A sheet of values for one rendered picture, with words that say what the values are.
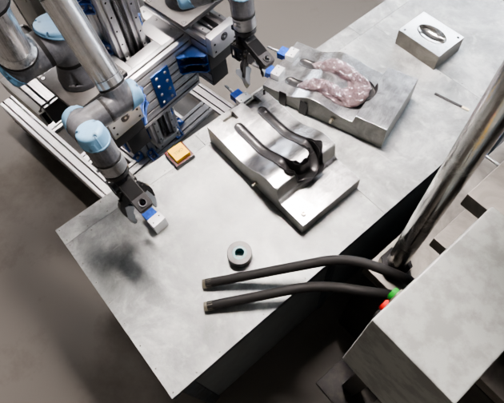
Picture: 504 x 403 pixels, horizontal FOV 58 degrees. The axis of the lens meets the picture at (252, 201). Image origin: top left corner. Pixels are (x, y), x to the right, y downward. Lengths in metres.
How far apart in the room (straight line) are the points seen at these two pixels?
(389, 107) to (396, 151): 0.16
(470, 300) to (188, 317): 0.90
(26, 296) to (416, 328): 2.14
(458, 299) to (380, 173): 0.92
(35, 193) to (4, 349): 0.85
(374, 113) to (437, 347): 1.04
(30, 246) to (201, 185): 1.33
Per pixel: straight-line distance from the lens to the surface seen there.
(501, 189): 1.13
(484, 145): 0.90
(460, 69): 2.02
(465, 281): 0.81
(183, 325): 1.45
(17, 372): 2.53
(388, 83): 1.75
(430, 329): 0.77
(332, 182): 1.54
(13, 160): 3.05
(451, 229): 1.34
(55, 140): 2.69
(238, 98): 1.75
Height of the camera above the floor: 2.19
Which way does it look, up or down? 63 degrees down
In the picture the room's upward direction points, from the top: 7 degrees counter-clockwise
